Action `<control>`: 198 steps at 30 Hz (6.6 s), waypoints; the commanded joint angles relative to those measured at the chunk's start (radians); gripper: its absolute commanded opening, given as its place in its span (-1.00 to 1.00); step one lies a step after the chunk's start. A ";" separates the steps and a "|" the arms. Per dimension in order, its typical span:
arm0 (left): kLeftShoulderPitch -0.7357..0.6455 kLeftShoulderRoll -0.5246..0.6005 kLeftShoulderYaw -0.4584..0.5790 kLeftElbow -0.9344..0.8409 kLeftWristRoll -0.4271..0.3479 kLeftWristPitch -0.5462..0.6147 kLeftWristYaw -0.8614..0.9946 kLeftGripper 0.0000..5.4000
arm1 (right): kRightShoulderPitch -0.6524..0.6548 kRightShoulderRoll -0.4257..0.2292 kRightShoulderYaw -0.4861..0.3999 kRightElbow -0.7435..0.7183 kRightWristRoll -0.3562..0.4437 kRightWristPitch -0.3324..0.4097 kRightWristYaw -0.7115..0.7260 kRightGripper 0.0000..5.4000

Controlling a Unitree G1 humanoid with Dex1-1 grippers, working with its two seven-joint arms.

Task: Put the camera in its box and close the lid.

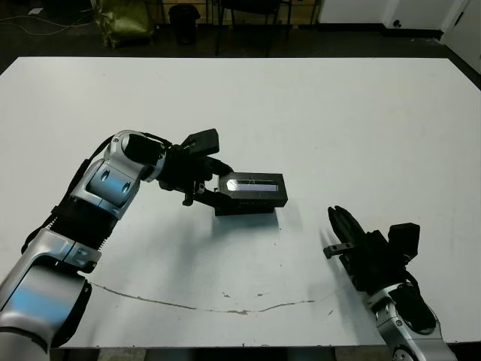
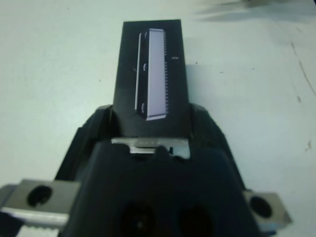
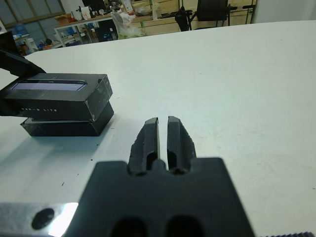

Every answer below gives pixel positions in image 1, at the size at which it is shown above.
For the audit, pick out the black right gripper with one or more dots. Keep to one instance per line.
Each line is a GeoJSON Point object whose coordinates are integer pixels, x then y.
{"type": "Point", "coordinates": [376, 263]}

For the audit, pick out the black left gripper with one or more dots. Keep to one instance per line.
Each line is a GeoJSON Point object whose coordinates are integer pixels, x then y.
{"type": "Point", "coordinates": [180, 171]}

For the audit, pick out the black box lid camera print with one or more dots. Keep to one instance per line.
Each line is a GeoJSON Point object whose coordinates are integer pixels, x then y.
{"type": "Point", "coordinates": [255, 188]}

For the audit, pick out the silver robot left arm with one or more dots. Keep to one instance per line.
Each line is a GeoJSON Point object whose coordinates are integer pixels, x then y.
{"type": "Point", "coordinates": [94, 180]}

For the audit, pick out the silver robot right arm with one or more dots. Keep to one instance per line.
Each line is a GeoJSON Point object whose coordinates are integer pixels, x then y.
{"type": "Point", "coordinates": [417, 346]}

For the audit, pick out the black box base white insert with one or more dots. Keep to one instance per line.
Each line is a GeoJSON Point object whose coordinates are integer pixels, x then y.
{"type": "Point", "coordinates": [244, 210]}

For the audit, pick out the black trash bin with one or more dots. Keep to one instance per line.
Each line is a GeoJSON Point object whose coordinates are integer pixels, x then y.
{"type": "Point", "coordinates": [184, 24]}

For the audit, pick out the wooden shelf unit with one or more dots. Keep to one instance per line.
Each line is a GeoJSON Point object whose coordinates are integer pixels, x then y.
{"type": "Point", "coordinates": [206, 9]}

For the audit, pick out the black office chair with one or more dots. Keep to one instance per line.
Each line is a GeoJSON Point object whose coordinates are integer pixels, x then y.
{"type": "Point", "coordinates": [250, 7]}

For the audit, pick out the large crinkled plastic bag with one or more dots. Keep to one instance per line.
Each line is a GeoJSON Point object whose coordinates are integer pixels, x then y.
{"type": "Point", "coordinates": [126, 20]}

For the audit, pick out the white door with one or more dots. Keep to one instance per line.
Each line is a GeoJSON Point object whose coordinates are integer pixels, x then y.
{"type": "Point", "coordinates": [466, 26]}

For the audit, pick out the white paper sheet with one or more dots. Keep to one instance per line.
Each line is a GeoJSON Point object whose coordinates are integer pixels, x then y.
{"type": "Point", "coordinates": [35, 11]}

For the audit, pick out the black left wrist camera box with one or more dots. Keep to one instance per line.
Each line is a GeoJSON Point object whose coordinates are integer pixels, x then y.
{"type": "Point", "coordinates": [204, 141]}

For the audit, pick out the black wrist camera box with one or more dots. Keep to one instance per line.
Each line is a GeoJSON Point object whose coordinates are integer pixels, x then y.
{"type": "Point", "coordinates": [204, 141]}
{"type": "Point", "coordinates": [404, 240]}

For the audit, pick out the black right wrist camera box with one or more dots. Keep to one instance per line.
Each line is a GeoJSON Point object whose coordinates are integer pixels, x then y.
{"type": "Point", "coordinates": [404, 240]}

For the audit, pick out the small black wall fitting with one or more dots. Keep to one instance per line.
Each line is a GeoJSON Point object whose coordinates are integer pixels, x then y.
{"type": "Point", "coordinates": [396, 23]}

